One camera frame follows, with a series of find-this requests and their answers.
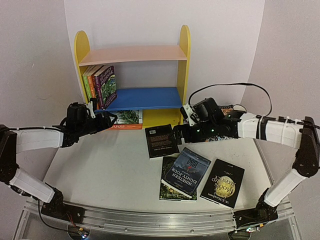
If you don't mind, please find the dark green forest book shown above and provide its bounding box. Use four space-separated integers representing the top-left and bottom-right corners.
159 154 197 202

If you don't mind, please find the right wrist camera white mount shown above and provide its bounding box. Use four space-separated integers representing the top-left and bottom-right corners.
180 103 200 127

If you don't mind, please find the purple Treehouse book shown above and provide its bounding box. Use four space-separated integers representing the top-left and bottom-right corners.
94 65 117 110

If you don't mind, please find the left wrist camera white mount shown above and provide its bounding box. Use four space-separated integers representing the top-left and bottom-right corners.
86 97 97 119

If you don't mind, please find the green cartoon paperback book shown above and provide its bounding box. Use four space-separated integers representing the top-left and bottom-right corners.
82 65 93 102

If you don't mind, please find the yellow pink blue bookshelf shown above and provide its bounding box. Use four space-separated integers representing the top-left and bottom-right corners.
74 24 191 128

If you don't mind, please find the large orange Good Morning book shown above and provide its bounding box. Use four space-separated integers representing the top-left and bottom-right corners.
107 123 143 131

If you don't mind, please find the black Moon and Sixpence book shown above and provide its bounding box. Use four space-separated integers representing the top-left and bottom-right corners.
200 158 245 209

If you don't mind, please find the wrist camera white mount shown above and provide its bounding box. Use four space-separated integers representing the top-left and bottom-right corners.
86 97 97 119
180 103 200 127

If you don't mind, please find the black paperback barcode book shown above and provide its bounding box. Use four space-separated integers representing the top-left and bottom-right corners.
144 124 179 160

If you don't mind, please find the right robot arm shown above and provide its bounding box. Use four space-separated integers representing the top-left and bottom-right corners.
173 97 320 228

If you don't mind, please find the Nineteen Eighty-Four book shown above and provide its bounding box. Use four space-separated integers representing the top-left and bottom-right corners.
161 147 212 199

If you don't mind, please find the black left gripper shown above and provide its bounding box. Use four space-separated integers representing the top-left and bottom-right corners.
77 111 119 138

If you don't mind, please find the orange cartoon paperback book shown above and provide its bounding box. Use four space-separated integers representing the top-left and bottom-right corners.
87 65 102 109

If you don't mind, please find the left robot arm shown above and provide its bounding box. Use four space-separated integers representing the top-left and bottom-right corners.
0 98 118 219

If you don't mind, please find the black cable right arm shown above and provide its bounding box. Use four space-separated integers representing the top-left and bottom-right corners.
187 82 273 117

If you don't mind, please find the white Singularity palm book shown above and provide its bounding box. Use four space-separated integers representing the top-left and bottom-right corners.
110 110 143 125

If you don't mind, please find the patterned cloth mat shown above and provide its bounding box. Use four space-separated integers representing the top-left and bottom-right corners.
184 98 245 142

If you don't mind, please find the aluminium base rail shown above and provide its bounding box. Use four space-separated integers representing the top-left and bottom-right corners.
22 197 293 232

